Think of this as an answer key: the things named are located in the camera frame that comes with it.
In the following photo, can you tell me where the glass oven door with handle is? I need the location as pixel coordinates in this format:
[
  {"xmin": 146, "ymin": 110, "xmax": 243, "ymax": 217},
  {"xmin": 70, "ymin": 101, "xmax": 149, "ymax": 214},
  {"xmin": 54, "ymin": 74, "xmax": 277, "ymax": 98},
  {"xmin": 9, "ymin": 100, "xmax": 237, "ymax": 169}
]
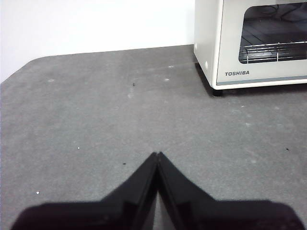
[{"xmin": 216, "ymin": 0, "xmax": 307, "ymax": 86}]

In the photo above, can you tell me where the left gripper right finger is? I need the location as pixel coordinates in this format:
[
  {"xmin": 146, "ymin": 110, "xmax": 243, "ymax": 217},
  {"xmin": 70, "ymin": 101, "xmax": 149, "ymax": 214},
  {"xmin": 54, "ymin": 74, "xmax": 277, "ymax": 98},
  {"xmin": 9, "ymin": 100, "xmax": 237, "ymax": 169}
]
[{"xmin": 157, "ymin": 151, "xmax": 303, "ymax": 230}]

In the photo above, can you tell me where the cream Toshiba toaster oven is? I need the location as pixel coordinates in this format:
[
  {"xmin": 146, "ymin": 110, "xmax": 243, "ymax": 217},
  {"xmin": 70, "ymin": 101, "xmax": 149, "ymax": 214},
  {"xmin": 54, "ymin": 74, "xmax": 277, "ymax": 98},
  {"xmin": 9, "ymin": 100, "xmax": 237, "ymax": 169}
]
[{"xmin": 193, "ymin": 0, "xmax": 307, "ymax": 97}]

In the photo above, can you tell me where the metal wire oven rack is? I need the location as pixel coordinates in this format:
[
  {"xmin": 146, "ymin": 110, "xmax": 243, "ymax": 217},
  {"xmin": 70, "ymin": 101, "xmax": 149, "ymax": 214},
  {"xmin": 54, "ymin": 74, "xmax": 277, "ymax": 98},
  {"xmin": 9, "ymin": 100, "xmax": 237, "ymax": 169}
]
[{"xmin": 239, "ymin": 41, "xmax": 307, "ymax": 65}]

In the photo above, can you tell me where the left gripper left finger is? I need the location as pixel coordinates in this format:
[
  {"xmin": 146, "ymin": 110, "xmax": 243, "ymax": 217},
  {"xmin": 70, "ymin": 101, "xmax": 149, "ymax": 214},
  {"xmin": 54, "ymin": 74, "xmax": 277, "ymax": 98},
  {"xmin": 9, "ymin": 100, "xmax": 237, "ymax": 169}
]
[{"xmin": 11, "ymin": 152, "xmax": 159, "ymax": 230}]

